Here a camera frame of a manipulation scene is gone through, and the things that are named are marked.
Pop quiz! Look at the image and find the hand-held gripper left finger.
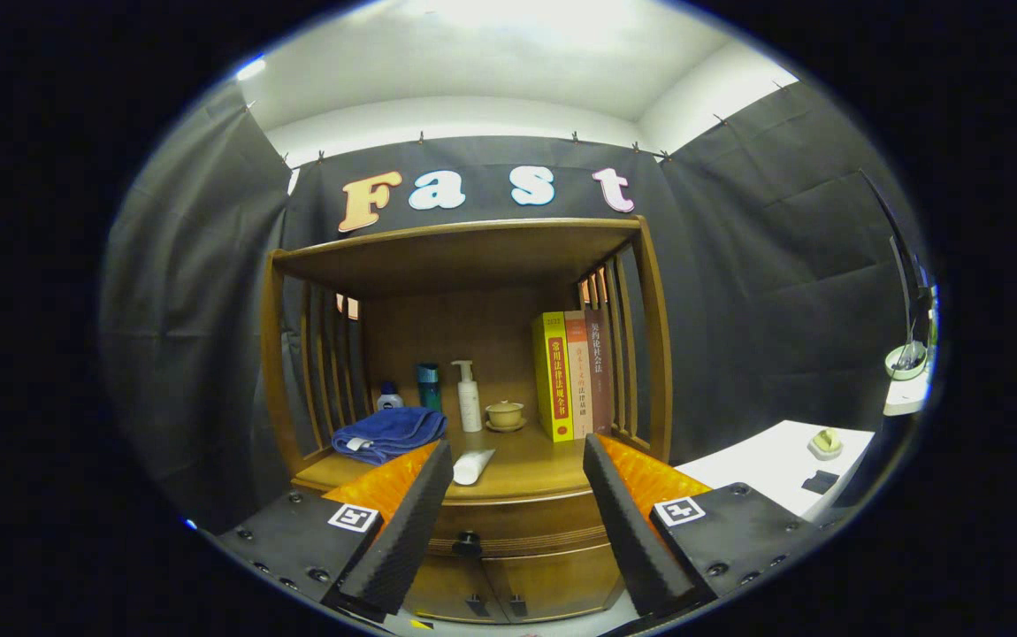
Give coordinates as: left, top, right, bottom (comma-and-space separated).
217, 440, 455, 620

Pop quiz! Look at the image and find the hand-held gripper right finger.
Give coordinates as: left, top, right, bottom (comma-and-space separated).
582, 433, 828, 618

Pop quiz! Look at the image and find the white cleanser tube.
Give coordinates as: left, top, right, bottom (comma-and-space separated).
452, 448, 497, 487

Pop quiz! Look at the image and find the wooden drawer with black knob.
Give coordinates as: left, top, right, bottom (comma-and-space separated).
427, 491, 611, 560

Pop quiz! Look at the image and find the wooden cabinet door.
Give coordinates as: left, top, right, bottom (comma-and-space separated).
402, 556, 509, 625
484, 544, 626, 620

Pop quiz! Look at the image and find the wooden countertop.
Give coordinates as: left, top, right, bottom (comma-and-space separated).
292, 425, 651, 507

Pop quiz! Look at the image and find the white side cabinet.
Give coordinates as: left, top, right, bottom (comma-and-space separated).
675, 419, 877, 523

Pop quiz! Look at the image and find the wooden cabinet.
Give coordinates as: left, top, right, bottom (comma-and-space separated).
259, 217, 674, 625

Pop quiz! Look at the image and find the blue folded towel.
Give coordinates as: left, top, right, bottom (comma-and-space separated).
332, 406, 448, 466

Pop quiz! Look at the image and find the white pump bottle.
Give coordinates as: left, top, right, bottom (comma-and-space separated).
451, 359, 483, 434

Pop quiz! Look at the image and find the beige lidded tea cup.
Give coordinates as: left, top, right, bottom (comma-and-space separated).
485, 400, 528, 434

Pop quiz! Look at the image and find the cream and orange book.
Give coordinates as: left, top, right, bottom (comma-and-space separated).
563, 311, 594, 440

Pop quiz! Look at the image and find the brown book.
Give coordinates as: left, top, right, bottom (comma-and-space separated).
583, 307, 616, 436

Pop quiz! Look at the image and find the thick yellow book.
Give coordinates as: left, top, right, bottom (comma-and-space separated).
532, 311, 575, 443

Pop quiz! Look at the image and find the green rimmed white bowl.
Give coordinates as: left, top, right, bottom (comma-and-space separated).
883, 341, 929, 383

